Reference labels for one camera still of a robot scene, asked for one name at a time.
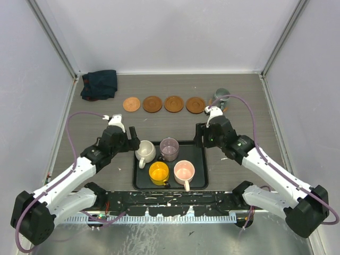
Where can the white slotted cable duct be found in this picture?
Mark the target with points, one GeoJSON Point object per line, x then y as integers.
{"type": "Point", "coordinates": [189, 218]}

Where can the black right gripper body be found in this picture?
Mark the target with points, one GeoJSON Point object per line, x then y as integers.
{"type": "Point", "coordinates": [209, 139]}

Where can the brown wooden coaster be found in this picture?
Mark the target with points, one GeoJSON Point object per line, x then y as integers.
{"type": "Point", "coordinates": [195, 105]}
{"type": "Point", "coordinates": [174, 104]}
{"type": "Point", "coordinates": [152, 104]}

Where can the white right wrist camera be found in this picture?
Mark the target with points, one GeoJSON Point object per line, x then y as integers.
{"type": "Point", "coordinates": [212, 112]}

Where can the yellow mug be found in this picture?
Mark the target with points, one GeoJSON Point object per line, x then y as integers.
{"type": "Point", "coordinates": [159, 174]}

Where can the woven rattan coaster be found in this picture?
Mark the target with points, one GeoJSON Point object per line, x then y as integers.
{"type": "Point", "coordinates": [131, 104]}
{"type": "Point", "coordinates": [210, 102]}

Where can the pink ceramic mug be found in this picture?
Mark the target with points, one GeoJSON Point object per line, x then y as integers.
{"type": "Point", "coordinates": [184, 172]}

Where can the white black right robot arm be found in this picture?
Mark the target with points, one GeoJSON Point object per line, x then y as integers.
{"type": "Point", "coordinates": [302, 206]}

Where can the grey ceramic mug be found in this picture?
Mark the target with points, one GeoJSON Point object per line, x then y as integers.
{"type": "Point", "coordinates": [221, 94]}

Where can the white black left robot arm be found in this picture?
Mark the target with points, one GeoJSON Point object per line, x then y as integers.
{"type": "Point", "coordinates": [35, 215]}

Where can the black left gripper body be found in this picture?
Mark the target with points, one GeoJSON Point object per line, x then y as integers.
{"type": "Point", "coordinates": [125, 145]}

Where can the white ceramic mug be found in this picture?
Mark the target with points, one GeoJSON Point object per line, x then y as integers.
{"type": "Point", "coordinates": [146, 153]}

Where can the dark blue folded cloth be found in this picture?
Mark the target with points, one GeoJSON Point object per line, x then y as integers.
{"type": "Point", "coordinates": [99, 85]}

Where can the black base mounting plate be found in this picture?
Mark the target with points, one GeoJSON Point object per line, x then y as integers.
{"type": "Point", "coordinates": [169, 203]}

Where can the purple glass cup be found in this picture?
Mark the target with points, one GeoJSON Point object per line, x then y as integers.
{"type": "Point", "coordinates": [169, 149]}

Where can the black plastic tray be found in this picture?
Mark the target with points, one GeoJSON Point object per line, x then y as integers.
{"type": "Point", "coordinates": [187, 151]}

